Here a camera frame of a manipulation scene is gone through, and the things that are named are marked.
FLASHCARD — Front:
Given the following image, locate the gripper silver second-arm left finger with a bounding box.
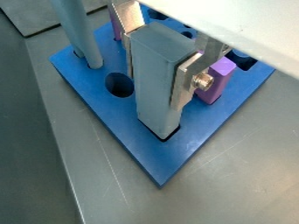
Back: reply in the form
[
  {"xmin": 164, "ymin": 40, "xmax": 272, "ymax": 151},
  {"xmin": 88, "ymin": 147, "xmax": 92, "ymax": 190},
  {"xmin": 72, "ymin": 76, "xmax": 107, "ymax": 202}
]
[{"xmin": 108, "ymin": 0, "xmax": 145, "ymax": 77}]

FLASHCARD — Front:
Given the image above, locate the gripper silver second-arm right finger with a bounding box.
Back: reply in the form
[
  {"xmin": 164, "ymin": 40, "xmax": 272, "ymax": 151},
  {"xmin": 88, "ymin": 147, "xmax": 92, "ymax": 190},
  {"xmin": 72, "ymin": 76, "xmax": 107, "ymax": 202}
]
[{"xmin": 171, "ymin": 33, "xmax": 231, "ymax": 111}]

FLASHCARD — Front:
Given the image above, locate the grey-blue rectangular block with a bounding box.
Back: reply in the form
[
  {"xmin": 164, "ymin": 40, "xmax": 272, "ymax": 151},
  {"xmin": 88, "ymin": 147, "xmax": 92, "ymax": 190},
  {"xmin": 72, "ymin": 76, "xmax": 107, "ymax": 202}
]
[{"xmin": 131, "ymin": 22, "xmax": 195, "ymax": 139}]

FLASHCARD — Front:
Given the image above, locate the blue shape-sorting board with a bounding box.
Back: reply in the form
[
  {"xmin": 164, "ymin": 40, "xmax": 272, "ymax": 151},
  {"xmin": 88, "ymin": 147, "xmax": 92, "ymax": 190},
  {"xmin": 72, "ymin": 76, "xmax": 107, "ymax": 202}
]
[{"xmin": 49, "ymin": 0, "xmax": 274, "ymax": 186}]

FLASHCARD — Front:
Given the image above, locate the purple star-shaped block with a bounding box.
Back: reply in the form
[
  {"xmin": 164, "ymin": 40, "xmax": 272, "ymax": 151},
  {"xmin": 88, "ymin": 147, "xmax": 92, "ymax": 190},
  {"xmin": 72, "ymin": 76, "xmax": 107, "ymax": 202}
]
[{"xmin": 108, "ymin": 8, "xmax": 121, "ymax": 41}]

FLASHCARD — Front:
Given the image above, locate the purple rectangular block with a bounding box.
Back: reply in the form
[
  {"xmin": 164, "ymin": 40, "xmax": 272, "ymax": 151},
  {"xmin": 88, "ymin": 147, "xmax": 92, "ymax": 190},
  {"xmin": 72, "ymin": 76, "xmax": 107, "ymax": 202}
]
[{"xmin": 195, "ymin": 56, "xmax": 236, "ymax": 104}]

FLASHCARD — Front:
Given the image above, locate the light blue rounded block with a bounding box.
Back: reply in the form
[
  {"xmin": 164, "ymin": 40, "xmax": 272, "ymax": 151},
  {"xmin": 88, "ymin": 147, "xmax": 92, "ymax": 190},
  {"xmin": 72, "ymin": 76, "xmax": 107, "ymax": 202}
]
[{"xmin": 51, "ymin": 0, "xmax": 103, "ymax": 69}]

